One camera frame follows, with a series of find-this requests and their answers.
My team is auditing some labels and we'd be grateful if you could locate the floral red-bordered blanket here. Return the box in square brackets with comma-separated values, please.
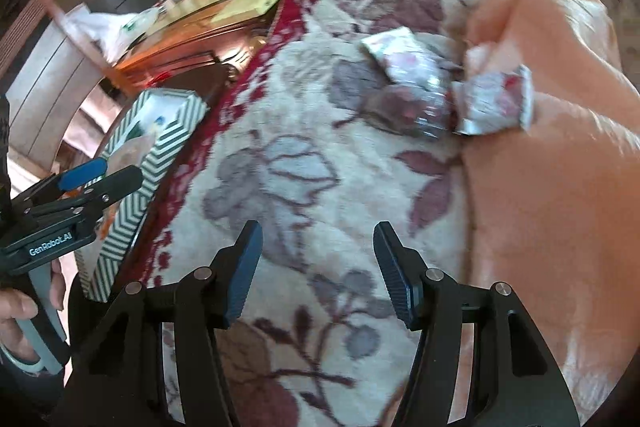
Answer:
[135, 0, 561, 427]

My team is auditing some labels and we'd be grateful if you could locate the white and red snack packet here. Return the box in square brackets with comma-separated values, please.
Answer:
[361, 28, 453, 140]
[452, 64, 535, 136]

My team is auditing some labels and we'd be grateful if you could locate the pale bangle bracelet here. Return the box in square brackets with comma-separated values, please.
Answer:
[0, 347, 47, 376]

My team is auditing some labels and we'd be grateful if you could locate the green striped cardboard box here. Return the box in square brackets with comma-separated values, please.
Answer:
[75, 88, 210, 303]

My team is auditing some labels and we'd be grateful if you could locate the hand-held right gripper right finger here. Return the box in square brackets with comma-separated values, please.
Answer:
[373, 221, 581, 427]

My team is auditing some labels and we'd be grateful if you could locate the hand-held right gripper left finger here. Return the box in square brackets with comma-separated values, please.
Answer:
[65, 220, 264, 427]

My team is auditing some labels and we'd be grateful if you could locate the wooden cabinet with glass top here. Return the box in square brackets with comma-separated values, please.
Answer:
[100, 0, 321, 108]

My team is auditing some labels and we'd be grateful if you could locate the person's left hand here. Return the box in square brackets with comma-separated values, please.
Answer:
[0, 259, 67, 358]

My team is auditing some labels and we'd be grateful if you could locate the orange blanket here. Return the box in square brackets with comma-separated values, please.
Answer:
[390, 0, 632, 427]

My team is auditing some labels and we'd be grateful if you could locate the white plastic bag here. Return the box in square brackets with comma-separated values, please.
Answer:
[65, 4, 161, 62]

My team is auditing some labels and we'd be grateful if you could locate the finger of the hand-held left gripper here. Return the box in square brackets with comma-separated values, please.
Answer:
[22, 165, 144, 222]
[15, 158, 109, 208]

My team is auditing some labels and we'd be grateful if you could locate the wooden chair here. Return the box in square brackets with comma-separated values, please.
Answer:
[0, 0, 123, 92]

